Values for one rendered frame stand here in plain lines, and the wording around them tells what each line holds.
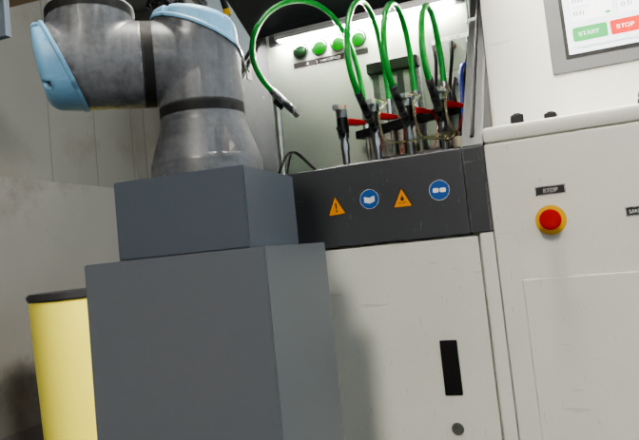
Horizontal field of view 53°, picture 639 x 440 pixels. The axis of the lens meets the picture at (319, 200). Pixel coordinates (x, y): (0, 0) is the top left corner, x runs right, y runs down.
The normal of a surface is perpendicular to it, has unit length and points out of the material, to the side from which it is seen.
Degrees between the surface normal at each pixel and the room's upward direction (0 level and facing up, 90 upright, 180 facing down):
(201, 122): 73
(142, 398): 90
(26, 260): 90
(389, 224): 90
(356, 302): 90
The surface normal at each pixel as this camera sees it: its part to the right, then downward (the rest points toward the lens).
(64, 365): -0.05, -0.03
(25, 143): 0.95, -0.12
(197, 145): 0.01, -0.37
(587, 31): -0.38, -0.27
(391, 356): -0.37, -0.04
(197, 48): 0.24, -0.10
